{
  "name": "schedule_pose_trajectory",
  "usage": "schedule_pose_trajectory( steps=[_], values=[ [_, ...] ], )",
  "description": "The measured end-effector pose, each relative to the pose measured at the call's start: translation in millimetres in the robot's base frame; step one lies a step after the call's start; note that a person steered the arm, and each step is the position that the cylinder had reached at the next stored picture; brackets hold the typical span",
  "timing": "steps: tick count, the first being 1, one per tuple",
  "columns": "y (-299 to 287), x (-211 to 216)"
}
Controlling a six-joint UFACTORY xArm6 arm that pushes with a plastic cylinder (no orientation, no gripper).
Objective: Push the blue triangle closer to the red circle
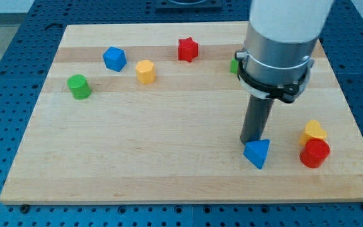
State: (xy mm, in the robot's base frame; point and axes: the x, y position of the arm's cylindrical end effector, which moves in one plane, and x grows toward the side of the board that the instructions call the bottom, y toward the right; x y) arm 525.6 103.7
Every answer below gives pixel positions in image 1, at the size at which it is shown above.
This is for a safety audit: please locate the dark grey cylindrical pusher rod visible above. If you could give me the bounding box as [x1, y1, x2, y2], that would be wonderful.
[240, 95, 274, 144]

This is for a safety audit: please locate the blue triangle block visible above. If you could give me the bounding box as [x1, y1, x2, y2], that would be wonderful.
[243, 139, 270, 170]

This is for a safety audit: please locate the green block behind arm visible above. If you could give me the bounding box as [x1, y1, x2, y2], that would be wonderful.
[229, 58, 239, 74]

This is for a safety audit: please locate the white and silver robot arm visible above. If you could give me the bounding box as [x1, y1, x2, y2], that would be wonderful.
[235, 0, 333, 144]

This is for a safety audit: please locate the yellow heart block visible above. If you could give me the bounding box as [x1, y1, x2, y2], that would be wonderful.
[299, 120, 327, 146]

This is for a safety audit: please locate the red cylinder block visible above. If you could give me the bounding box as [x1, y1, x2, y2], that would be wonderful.
[299, 139, 330, 168]

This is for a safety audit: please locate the red star block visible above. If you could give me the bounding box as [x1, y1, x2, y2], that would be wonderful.
[178, 37, 199, 62]

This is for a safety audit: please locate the yellow hexagon block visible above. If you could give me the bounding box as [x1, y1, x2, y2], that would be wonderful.
[135, 59, 156, 84]

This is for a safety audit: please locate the wooden board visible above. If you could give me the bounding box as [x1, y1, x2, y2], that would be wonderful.
[0, 22, 363, 205]

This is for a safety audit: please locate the blue pentagon block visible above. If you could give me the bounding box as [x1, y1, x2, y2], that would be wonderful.
[103, 47, 127, 72]

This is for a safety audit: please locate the green cylinder block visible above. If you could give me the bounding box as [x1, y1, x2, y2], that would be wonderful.
[67, 74, 92, 100]

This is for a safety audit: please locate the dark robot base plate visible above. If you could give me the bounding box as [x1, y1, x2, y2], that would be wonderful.
[155, 0, 222, 11]

